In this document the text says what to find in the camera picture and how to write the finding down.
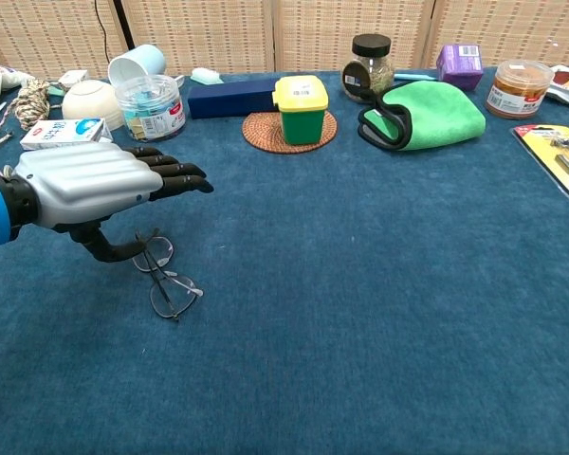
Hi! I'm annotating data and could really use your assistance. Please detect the brown woven coaster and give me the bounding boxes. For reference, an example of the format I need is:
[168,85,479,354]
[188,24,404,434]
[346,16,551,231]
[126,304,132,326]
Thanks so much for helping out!
[241,109,339,155]

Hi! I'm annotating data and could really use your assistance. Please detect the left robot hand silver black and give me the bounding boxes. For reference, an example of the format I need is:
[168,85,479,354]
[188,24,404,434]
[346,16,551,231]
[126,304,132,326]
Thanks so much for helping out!
[0,141,215,264]

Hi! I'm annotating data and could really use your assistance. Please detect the thin black hanging cable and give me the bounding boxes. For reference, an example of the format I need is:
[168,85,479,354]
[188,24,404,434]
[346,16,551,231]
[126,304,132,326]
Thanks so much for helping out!
[93,0,113,65]

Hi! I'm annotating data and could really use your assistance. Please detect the clear tub of clips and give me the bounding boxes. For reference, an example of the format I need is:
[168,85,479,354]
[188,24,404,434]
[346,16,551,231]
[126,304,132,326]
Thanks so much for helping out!
[115,74,189,142]

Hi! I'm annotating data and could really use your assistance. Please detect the beige patterned rope bundle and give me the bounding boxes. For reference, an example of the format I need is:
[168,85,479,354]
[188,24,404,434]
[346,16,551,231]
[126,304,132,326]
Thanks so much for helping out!
[0,78,53,155]

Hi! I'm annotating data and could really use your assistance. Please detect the light blue pen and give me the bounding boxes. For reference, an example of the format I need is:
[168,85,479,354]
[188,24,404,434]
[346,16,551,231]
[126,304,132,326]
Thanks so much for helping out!
[392,71,440,82]

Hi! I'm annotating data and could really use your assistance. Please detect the navy blue long box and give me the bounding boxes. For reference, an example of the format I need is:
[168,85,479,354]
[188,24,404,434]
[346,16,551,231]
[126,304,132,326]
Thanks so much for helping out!
[187,78,280,120]

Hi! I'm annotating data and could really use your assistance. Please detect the blue carpet table cover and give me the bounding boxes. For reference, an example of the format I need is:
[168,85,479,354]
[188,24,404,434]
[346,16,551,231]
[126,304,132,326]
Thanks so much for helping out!
[0,65,569,455]

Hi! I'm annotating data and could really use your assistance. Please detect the black tripod pole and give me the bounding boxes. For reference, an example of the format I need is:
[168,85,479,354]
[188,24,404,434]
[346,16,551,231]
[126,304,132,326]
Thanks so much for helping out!
[109,0,137,51]

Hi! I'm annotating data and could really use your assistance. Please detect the mint brush white bristles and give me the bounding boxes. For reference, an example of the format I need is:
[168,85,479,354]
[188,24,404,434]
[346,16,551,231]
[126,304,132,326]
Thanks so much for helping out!
[189,67,227,85]

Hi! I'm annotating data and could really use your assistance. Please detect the clear tub brown contents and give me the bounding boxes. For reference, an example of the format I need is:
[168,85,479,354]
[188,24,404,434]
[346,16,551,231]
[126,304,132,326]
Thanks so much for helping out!
[484,59,555,119]

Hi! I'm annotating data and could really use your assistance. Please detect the beige bowl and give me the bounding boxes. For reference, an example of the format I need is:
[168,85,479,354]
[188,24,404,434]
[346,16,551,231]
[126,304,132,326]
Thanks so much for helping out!
[61,79,124,132]

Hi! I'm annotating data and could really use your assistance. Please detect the white blue milk carton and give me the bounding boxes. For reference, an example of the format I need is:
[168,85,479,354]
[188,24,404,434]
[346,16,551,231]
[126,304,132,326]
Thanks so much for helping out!
[19,117,114,152]

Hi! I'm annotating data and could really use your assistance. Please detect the yellow razor blister pack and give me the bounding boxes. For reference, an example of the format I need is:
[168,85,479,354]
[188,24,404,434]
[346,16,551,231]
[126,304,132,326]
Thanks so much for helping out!
[510,123,569,209]

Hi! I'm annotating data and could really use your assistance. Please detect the green container yellow lid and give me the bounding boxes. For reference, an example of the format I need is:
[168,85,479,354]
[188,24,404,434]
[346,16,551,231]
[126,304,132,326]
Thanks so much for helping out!
[271,74,330,146]

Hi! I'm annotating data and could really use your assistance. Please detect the green folded cloth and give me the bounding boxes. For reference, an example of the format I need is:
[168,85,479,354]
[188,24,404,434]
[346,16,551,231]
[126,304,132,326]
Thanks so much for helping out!
[358,79,487,153]

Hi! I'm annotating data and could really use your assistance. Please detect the purple box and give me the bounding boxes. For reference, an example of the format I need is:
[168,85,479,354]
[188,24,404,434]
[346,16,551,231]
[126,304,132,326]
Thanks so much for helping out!
[435,43,485,91]

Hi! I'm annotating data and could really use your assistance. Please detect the light blue plastic mug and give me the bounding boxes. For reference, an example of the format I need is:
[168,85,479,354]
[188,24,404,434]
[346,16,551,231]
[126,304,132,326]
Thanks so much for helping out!
[107,44,187,91]

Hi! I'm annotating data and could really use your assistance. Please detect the glass jar black lid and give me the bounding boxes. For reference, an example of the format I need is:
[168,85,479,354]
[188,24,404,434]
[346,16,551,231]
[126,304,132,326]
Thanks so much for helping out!
[341,33,395,105]

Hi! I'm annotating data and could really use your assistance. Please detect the bamboo folding screen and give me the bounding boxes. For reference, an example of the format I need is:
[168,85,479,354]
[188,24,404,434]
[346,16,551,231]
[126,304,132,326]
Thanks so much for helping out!
[0,0,569,82]

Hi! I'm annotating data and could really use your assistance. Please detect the thin-framed eyeglasses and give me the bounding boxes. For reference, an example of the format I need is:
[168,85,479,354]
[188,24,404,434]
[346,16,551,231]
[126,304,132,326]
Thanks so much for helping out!
[131,227,205,323]

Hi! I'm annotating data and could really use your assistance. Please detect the small white box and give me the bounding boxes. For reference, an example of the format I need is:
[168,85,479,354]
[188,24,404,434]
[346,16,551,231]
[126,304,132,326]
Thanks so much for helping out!
[56,69,90,89]

